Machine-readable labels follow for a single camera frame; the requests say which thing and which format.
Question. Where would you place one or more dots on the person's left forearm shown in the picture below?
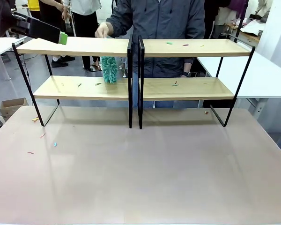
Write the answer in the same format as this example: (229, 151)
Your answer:
(188, 64)

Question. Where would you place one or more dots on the small white table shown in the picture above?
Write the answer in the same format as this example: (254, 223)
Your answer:
(4, 45)

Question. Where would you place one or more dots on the teal fluffy duster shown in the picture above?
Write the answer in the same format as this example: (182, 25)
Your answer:
(109, 70)

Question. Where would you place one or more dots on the black wristwatch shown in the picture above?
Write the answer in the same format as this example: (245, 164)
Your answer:
(187, 74)

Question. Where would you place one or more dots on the person's right hand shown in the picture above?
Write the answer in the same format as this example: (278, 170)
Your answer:
(104, 30)

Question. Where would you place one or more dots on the person's right forearm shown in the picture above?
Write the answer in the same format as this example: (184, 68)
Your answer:
(121, 22)

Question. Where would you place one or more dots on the cluttered background desk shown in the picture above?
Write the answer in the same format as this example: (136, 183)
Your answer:
(250, 27)

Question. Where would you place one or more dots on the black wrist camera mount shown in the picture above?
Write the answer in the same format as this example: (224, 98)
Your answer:
(21, 24)

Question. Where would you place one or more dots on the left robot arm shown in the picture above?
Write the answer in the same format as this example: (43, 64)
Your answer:
(0, 23)

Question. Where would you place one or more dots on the large white table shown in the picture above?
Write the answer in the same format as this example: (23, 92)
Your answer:
(260, 77)

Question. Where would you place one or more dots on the person in grey jacket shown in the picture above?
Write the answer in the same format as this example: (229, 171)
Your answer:
(168, 18)

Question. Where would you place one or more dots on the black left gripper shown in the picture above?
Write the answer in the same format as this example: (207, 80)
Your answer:
(44, 30)

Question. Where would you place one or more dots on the yellow orange paper scrap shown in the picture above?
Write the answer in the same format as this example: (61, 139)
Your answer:
(35, 119)

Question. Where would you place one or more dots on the cardboard box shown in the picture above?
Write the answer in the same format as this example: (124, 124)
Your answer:
(12, 106)

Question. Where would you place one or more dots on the black frame wooden shelf unit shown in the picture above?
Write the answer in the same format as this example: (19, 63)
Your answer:
(189, 48)
(79, 47)

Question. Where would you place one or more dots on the black pole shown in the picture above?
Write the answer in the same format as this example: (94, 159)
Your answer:
(240, 21)

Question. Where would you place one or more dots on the bystander in white shirt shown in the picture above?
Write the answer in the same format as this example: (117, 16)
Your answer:
(84, 14)

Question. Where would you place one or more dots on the bystander in black clothes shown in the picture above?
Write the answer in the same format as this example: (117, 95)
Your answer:
(210, 16)

